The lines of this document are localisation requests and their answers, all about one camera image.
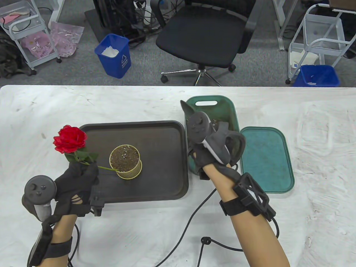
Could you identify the pink plastic bag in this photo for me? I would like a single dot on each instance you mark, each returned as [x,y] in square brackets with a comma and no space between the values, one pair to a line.
[66,39]
[37,44]

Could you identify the black backpack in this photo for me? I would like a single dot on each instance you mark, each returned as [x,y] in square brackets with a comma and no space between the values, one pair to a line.
[9,58]

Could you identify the person's left hand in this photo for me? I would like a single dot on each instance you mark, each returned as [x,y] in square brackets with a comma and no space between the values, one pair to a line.
[75,183]

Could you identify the black computer tower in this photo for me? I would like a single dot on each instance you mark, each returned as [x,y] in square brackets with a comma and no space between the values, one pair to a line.
[114,14]

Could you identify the white crumpled paper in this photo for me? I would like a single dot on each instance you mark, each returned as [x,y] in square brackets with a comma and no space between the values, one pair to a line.
[109,52]

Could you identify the red artificial rose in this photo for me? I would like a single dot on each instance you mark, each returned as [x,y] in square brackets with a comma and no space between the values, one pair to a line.
[69,139]

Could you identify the dark brown plastic tray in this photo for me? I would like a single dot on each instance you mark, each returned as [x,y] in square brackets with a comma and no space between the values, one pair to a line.
[161,155]

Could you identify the person's left forearm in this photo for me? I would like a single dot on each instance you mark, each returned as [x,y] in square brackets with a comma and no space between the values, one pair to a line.
[64,229]

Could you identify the grey handheld controller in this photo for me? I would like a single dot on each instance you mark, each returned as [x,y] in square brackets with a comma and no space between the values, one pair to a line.
[197,128]
[38,189]

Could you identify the black floor mat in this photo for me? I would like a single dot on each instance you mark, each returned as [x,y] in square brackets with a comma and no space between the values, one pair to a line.
[93,25]

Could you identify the yellow ribbed flower pot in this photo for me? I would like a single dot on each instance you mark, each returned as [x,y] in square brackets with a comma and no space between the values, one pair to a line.
[128,175]

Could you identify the blue waste bin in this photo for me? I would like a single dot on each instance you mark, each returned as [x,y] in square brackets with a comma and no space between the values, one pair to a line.
[317,76]
[114,62]

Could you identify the black office chair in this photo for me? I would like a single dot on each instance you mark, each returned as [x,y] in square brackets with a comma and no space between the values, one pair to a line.
[200,39]

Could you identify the green plastic bin lid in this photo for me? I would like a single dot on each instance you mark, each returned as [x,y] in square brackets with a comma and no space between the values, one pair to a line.
[269,161]

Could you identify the person's right forearm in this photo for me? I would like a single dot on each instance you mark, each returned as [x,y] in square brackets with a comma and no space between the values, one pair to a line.
[250,236]

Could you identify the brown potting mix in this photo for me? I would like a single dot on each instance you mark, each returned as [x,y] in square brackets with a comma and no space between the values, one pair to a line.
[214,121]
[125,157]

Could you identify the green plastic bin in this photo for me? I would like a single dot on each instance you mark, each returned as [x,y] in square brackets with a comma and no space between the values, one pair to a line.
[225,111]

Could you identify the green plastic trowel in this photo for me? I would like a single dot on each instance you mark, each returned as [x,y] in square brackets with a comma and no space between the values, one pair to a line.
[187,108]

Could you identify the person's right hand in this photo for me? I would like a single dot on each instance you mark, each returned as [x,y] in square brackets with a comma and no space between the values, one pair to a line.
[203,157]

